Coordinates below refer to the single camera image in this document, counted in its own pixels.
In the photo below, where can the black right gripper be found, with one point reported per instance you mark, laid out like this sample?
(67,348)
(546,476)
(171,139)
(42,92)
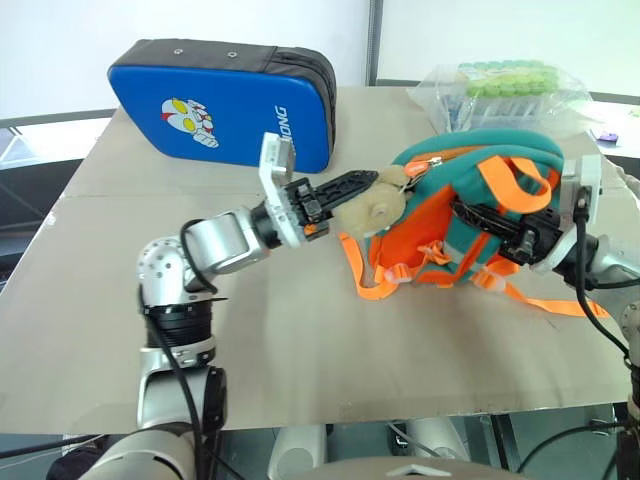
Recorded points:
(540,235)

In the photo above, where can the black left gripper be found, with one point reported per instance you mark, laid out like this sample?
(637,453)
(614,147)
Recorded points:
(306,212)

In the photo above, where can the beige plush pendant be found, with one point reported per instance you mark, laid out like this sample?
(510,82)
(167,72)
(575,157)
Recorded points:
(370,210)

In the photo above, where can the orange and teal backpack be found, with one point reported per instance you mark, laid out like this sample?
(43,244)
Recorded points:
(435,215)

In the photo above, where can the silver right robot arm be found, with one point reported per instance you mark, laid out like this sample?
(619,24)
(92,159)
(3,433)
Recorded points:
(612,262)

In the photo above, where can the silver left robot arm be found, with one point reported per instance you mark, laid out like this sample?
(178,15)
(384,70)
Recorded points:
(220,242)

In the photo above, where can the clear plastic bag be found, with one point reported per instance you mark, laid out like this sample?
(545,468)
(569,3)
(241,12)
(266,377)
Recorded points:
(450,102)

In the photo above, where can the small purple item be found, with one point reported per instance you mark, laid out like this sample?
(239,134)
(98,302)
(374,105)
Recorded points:
(608,136)

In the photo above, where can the blue cartoon print pad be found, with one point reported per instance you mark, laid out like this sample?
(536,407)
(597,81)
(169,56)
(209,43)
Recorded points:
(220,107)

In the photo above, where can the green capped tube pack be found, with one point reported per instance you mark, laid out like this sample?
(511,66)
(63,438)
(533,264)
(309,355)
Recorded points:
(510,80)

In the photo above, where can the grey metal table leg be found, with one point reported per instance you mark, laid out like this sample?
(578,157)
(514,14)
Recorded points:
(507,440)

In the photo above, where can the silver rounded robot shell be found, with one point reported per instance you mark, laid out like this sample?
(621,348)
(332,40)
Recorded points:
(436,439)
(296,452)

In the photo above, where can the silver robot torso shell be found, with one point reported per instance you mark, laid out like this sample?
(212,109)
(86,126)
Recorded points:
(410,471)

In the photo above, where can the dark rounded shape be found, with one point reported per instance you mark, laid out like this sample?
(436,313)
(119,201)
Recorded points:
(75,464)

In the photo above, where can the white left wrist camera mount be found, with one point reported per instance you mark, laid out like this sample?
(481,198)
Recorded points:
(272,171)

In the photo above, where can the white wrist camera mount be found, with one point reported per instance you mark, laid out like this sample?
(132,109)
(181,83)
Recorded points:
(272,171)
(592,175)

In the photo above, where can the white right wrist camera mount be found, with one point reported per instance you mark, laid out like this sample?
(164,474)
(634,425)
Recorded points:
(592,175)

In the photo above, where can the dark window frame post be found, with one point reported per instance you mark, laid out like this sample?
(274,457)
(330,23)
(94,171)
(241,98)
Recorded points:
(373,42)

